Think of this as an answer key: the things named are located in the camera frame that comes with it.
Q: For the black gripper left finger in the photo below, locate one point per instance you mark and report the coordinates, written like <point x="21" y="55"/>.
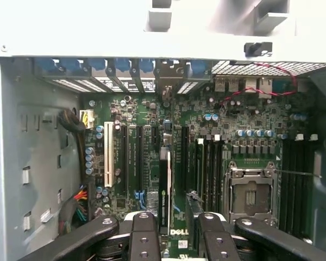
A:
<point x="145" y="244"/>

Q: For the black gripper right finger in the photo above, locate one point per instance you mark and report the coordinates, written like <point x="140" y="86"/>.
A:
<point x="220" y="244"/>

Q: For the silver finned heatsink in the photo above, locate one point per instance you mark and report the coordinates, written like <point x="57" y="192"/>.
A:
<point x="152" y="202"/>

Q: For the metal CPU socket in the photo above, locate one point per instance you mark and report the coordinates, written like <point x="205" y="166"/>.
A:
<point x="233" y="185"/>

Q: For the black RAM slot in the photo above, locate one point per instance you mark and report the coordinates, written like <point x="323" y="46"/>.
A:
<point x="222" y="174"/>
<point x="209" y="174"/>
<point x="310" y="190"/>
<point x="216" y="174"/>
<point x="294" y="190"/>
<point x="286" y="190"/>
<point x="302" y="190"/>

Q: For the installed black RAM stick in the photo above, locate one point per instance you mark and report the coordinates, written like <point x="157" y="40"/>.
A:
<point x="199" y="168"/>

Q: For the white PCI expansion slot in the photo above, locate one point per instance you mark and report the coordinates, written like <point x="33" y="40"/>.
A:
<point x="108" y="155"/>

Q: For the thin metal locking lever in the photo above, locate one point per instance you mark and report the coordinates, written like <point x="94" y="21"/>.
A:
<point x="298" y="173"/>

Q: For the short black expansion slot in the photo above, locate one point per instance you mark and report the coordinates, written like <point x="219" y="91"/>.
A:
<point x="155" y="136"/>

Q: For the white power connector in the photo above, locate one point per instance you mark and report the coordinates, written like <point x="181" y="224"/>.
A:
<point x="89" y="119"/>

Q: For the green motherboard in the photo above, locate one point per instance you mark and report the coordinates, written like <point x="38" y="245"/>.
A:
<point x="198" y="108"/>

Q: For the perforated metal slot cover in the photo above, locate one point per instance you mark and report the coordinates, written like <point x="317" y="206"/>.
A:
<point x="95" y="85"/>
<point x="187" y="87"/>
<point x="68" y="85"/>

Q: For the silver USB port block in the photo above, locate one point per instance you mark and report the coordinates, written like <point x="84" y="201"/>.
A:
<point x="226" y="84"/>

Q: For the small silver port block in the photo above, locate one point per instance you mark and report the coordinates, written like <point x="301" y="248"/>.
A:
<point x="250" y="85"/>

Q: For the silver network port block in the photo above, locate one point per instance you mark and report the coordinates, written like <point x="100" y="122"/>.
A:
<point x="264" y="87"/>

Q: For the black grey open PC case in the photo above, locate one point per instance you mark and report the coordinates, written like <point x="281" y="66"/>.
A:
<point x="70" y="32"/>

